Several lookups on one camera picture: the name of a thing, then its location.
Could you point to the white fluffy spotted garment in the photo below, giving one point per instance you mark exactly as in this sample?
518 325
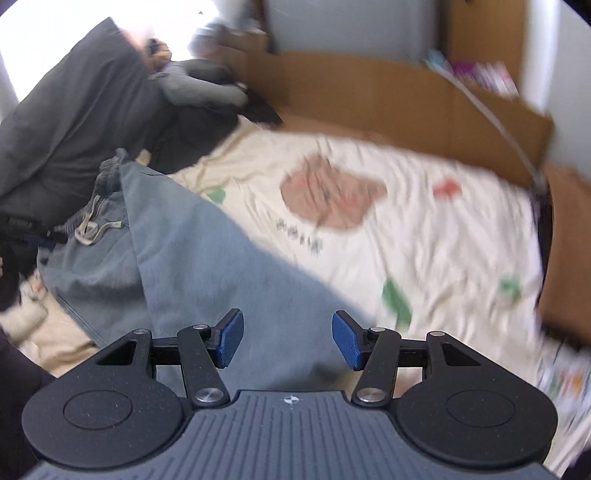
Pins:
23 318

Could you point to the small teddy bear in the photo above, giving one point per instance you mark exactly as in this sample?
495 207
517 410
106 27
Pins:
157 50

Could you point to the cream bear-print blanket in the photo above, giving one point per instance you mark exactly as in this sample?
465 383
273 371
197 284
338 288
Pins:
415 240

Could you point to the grey plastic-wrapped mattress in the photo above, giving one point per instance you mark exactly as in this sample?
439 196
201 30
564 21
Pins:
346 23

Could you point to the dark grey pillow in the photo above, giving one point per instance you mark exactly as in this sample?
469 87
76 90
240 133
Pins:
69 115

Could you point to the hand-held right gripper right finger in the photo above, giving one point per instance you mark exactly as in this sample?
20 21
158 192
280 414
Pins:
348 341

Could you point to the brown folded cloth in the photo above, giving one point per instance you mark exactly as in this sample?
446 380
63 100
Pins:
570 254

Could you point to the blue denim pants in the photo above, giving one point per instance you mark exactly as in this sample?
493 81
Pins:
207 267

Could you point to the grey neck pillow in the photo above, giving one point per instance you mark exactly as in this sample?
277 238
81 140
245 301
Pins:
194 87

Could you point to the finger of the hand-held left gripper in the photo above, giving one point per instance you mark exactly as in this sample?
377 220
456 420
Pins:
54 235

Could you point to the white purple detergent pouch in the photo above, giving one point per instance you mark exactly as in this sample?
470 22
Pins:
485 76

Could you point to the black cloth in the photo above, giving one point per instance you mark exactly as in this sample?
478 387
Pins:
263 108

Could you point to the flat cardboard sheet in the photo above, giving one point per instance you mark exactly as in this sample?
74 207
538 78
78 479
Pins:
369 92

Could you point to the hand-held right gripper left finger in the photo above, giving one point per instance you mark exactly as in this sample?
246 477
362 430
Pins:
231 339

